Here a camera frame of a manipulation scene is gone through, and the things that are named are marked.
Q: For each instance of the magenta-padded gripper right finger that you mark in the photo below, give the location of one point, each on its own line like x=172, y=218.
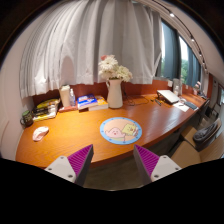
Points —
x=163, y=166

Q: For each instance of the white jug vase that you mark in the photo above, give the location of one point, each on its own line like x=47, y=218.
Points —
x=115, y=95

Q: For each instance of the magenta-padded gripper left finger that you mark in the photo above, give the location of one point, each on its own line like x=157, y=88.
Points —
x=60, y=166

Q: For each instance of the ceiling spot lights row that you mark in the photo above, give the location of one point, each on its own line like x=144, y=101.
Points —
x=192, y=39

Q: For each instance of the dark keyboard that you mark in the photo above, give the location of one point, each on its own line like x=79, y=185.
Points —
x=191, y=105

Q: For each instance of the pink computer mouse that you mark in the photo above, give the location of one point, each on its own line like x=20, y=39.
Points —
x=40, y=133

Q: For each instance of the yellow and white book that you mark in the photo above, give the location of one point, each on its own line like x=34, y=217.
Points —
x=45, y=117

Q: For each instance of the white flower bouquet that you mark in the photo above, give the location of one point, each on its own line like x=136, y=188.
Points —
x=113, y=68

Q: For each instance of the tan chair with dark cushion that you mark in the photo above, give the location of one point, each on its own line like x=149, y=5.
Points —
x=205, y=131

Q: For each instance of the clear spray bottle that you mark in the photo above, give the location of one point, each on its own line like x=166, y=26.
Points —
x=72, y=99

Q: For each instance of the white pleated curtain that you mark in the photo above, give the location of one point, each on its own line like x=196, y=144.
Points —
x=90, y=43

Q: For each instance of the blue cover book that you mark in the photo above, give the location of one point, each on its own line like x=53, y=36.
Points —
x=86, y=100

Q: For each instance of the round cartoon mouse pad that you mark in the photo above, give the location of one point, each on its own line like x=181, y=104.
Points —
x=120, y=130

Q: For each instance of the white paper sheet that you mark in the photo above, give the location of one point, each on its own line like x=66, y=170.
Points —
x=181, y=107

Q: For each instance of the flat red book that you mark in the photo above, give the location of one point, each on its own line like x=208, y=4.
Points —
x=68, y=108

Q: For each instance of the yellow and black book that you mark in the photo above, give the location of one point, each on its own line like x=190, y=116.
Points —
x=48, y=102

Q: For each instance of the dark mug green inside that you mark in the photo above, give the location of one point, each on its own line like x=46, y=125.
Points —
x=27, y=119

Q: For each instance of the dark blue curtain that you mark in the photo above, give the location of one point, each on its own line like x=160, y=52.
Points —
x=193, y=70
x=170, y=53

